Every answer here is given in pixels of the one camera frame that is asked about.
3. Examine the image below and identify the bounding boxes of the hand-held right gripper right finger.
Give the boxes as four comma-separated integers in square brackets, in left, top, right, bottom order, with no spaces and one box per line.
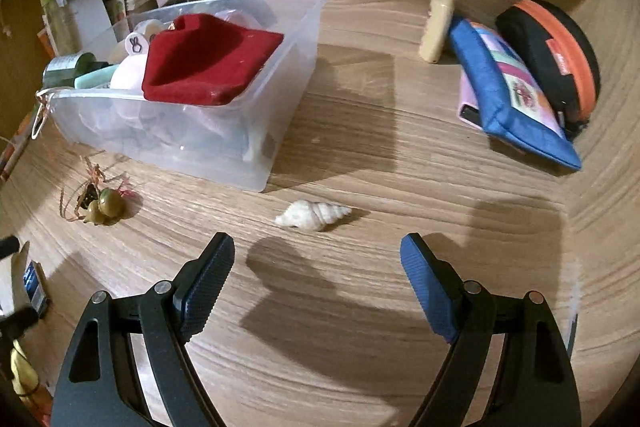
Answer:
[400,233,583,427]

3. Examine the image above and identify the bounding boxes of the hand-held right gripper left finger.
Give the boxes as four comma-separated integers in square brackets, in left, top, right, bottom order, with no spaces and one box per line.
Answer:
[51,232,236,427]

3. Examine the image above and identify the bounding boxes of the white seashell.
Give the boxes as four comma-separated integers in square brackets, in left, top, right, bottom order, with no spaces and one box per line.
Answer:
[274,200,352,233]

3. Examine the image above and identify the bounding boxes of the green metallic tape roll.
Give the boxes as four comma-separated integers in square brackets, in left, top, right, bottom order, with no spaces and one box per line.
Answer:
[42,52,98,90]

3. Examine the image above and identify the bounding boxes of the pale pink round ball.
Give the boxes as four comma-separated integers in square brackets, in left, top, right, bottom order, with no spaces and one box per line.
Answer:
[110,54,151,95]

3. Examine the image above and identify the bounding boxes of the red velvet box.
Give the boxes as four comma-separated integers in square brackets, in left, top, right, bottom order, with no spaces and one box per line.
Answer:
[141,13,285,106]

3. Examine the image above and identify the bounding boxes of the clear plastic storage bin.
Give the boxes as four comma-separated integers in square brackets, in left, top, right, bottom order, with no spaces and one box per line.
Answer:
[47,0,328,194]

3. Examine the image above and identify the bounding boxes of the small blue box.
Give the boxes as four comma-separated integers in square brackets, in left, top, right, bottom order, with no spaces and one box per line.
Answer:
[22,259,50,313]

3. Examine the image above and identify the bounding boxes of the yellow cloth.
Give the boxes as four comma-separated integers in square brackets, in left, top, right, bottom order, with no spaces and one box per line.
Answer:
[10,339,51,408]

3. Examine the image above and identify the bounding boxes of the green gourd charm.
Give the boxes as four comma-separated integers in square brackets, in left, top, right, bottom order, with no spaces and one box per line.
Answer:
[60,157,138,227]

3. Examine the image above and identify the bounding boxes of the mint green tube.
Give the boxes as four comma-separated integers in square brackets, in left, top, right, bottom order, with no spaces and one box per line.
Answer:
[74,66,118,90]

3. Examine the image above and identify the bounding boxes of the pink flat case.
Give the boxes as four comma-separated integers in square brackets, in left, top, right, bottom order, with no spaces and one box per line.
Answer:
[457,72,483,130]

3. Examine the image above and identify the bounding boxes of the blue zip pouch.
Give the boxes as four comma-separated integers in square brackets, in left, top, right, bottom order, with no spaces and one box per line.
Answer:
[448,18,583,171]

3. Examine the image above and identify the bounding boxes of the green book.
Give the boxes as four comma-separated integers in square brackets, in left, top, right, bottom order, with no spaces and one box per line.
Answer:
[39,0,76,58]

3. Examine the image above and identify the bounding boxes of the white round tag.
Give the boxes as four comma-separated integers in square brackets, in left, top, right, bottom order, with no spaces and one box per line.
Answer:
[124,33,149,56]

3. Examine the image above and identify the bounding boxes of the beige rectangular block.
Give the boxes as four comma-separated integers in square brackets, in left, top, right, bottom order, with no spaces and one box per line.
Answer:
[419,0,458,64]

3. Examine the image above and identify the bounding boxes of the black orange zip pouch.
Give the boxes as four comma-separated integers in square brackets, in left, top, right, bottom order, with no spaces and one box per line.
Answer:
[495,0,601,138]

